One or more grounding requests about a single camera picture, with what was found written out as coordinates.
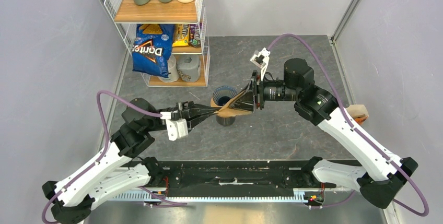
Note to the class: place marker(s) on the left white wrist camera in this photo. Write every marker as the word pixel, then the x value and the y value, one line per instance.
pixel 176 129

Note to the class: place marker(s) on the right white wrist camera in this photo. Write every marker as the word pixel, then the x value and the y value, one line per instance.
pixel 261 60

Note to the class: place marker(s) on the white slotted cable duct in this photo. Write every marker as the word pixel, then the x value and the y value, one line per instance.
pixel 297 196

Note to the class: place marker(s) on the yellow M&M candy bag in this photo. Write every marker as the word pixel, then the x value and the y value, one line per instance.
pixel 181 35

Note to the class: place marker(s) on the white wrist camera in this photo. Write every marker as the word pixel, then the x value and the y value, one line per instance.
pixel 176 129
pixel 261 60

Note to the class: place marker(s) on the blue Doritos chip bag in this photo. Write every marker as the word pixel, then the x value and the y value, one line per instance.
pixel 152 48

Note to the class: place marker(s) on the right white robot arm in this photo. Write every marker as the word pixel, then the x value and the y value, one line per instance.
pixel 380 174

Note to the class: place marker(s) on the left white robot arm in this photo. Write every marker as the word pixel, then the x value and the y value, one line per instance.
pixel 72 199

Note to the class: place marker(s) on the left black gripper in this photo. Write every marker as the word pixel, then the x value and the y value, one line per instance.
pixel 194 113

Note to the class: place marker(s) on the dark brown candy bag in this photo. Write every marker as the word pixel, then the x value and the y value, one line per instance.
pixel 194 36

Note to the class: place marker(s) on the white toilet paper roll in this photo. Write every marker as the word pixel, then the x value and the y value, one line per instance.
pixel 173 74

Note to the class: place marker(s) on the grey toilet paper roll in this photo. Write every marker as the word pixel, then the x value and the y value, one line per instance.
pixel 189 67

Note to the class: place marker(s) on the glass coffee carafe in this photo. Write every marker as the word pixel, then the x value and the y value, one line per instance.
pixel 225 121

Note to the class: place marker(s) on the brown paper coffee filter pack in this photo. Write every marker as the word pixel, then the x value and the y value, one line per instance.
pixel 358 112

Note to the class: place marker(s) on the white wire shelf rack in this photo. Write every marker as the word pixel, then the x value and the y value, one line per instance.
pixel 127 14

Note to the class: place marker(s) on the brown paper coffee filter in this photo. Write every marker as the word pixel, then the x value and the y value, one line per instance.
pixel 238 111

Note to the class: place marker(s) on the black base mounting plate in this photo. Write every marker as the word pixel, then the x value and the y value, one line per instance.
pixel 242 178

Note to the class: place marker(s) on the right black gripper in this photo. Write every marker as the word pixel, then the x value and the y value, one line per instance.
pixel 247 102

